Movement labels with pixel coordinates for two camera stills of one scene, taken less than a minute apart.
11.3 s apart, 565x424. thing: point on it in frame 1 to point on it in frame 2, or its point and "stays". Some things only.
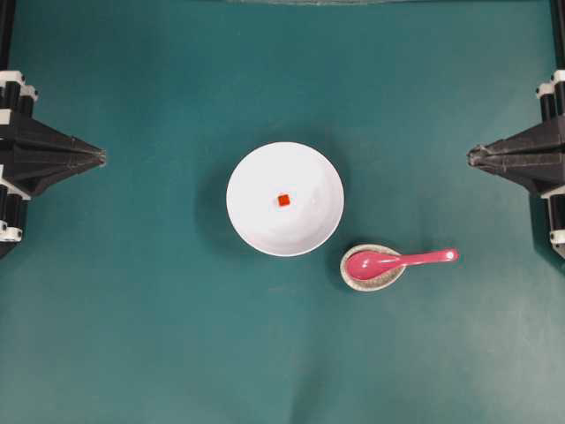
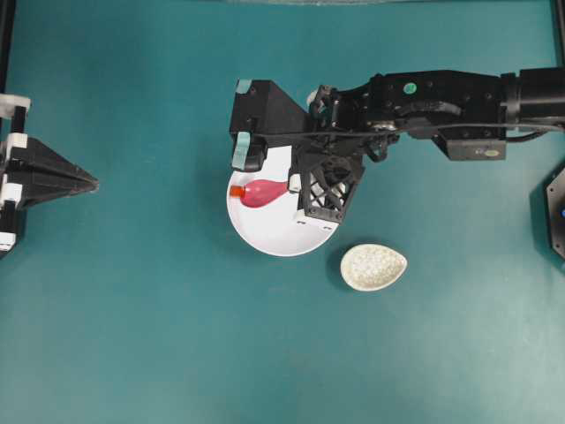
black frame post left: [6, 32] stays
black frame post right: [558, 24] stays
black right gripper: [534, 155] to [327, 144]
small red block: [283, 200] to [237, 191]
